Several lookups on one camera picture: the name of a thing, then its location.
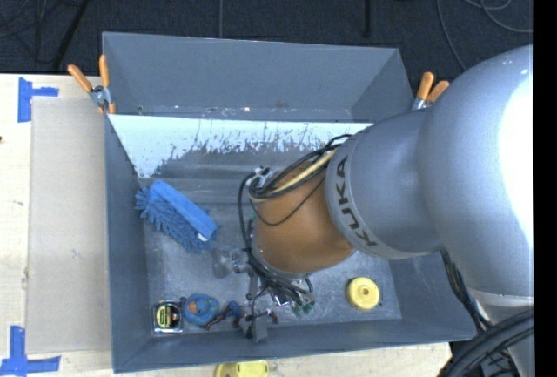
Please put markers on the blue round toy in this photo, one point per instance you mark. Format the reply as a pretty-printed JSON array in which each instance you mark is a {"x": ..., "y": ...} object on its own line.
[{"x": 201, "y": 309}]

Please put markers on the grey metal bin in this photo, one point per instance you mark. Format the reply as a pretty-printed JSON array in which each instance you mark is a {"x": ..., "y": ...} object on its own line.
[{"x": 243, "y": 75}]

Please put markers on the black and yellow tape measure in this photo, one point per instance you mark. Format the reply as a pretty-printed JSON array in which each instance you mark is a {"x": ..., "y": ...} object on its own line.
[{"x": 168, "y": 316}]

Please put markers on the yellow round disc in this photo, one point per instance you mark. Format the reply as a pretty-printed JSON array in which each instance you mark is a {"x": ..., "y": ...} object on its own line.
[{"x": 362, "y": 293}]

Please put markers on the small blue and brown toy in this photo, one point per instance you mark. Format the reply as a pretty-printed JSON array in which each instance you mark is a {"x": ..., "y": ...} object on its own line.
[{"x": 234, "y": 309}]

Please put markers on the blue fringed duster head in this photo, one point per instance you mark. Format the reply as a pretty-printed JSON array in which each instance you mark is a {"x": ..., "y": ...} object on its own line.
[{"x": 178, "y": 210}]

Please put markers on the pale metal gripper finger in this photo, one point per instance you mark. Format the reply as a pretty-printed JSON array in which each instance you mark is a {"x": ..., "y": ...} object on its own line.
[
  {"x": 238, "y": 261},
  {"x": 258, "y": 329}
]

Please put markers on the pale wood flat board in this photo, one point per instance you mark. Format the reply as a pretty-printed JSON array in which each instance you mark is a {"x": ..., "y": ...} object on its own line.
[{"x": 65, "y": 214}]

